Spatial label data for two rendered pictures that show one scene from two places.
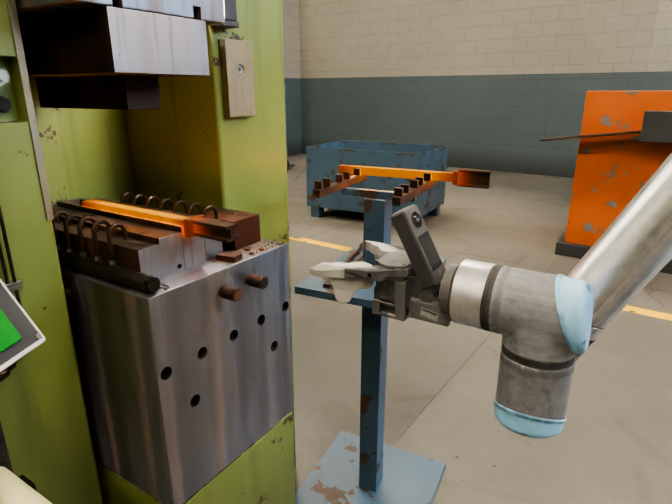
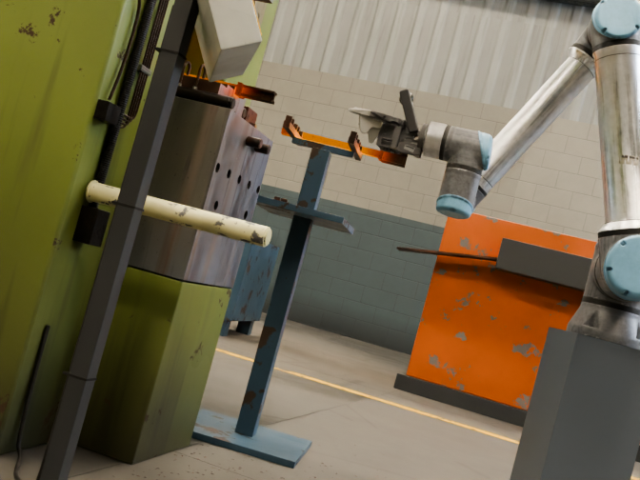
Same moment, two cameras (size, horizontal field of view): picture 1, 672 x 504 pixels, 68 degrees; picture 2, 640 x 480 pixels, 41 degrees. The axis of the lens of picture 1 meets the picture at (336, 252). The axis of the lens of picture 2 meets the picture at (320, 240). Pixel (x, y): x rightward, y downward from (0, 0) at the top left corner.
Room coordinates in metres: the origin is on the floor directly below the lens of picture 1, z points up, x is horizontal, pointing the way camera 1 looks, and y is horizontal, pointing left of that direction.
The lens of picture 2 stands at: (-1.36, 0.69, 0.56)
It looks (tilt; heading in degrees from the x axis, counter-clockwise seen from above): 3 degrees up; 342
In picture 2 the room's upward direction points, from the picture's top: 15 degrees clockwise
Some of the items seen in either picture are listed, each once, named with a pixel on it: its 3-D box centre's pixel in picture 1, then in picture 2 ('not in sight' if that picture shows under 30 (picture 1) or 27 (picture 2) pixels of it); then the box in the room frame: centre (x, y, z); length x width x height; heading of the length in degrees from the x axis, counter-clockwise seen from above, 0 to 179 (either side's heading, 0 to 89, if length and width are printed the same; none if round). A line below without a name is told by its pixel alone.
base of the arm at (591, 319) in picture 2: not in sight; (607, 322); (0.52, -0.74, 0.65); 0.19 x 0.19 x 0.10
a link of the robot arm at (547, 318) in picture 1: (538, 309); (467, 149); (0.58, -0.26, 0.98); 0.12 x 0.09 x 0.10; 58
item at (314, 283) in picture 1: (376, 274); (304, 214); (1.31, -0.11, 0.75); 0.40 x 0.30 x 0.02; 154
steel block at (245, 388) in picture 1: (149, 333); (140, 182); (1.07, 0.45, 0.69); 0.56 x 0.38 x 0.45; 58
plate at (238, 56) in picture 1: (238, 79); (252, 22); (1.24, 0.23, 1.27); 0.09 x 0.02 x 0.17; 148
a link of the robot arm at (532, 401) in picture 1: (533, 382); (458, 192); (0.59, -0.27, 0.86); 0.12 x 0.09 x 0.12; 151
